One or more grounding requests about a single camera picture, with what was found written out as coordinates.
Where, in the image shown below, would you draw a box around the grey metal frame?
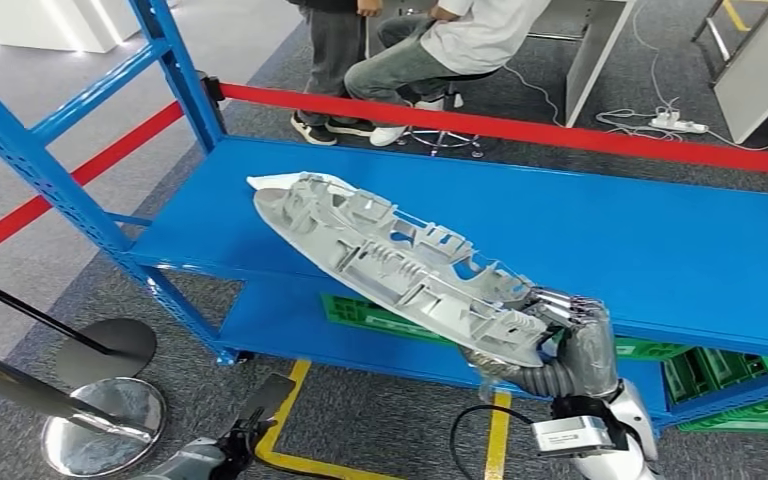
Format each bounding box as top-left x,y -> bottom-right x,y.
690,0 -> 768,87

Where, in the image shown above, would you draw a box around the white display counter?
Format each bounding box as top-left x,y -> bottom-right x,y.
0,0 -> 143,56

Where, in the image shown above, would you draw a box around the black stanchion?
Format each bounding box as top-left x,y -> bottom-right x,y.
0,270 -> 158,389

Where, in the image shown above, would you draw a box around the grey plastic wheel hubcap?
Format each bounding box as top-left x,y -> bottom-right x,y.
252,173 -> 551,369

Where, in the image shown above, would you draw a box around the chrome stanchion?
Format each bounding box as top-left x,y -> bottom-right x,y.
0,341 -> 168,480

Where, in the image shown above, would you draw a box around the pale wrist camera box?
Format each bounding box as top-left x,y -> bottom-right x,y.
530,413 -> 617,458

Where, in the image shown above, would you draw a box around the black stool with chrome base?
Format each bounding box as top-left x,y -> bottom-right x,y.
397,69 -> 499,159

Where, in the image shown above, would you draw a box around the person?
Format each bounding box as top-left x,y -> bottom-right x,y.
344,0 -> 553,148
289,0 -> 385,147

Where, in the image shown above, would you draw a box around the white board panel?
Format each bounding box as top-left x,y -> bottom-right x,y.
711,0 -> 768,145

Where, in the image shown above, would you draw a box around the black barrier post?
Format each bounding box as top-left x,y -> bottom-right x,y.
199,71 -> 228,134

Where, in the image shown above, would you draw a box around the black cable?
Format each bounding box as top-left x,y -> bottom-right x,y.
450,404 -> 538,480

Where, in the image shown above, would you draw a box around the white power cable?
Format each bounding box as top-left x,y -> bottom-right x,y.
705,125 -> 768,152
503,64 -> 657,142
630,0 -> 680,114

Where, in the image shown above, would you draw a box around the green crate with white label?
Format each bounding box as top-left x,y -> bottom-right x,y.
320,293 -> 455,347

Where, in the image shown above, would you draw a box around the yellow floor tape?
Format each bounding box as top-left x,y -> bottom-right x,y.
254,359 -> 405,480
483,390 -> 512,480

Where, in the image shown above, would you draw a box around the white power strip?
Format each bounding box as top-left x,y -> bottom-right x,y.
648,109 -> 710,135

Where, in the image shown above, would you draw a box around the blue metal shelf rack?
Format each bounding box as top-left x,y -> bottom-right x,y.
0,0 -> 768,432

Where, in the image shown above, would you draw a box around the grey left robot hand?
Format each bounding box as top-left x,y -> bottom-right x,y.
213,372 -> 298,466

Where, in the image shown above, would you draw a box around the white curved plastic part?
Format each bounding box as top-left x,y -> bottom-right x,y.
246,172 -> 352,197

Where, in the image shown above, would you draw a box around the red barrier belt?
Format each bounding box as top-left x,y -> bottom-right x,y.
218,82 -> 768,179
0,100 -> 185,270

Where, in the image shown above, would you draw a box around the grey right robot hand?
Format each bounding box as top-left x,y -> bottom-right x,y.
460,286 -> 622,400

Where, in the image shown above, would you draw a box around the green plastic crate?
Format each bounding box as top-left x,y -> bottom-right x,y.
614,337 -> 693,362
662,347 -> 768,407
678,394 -> 768,435

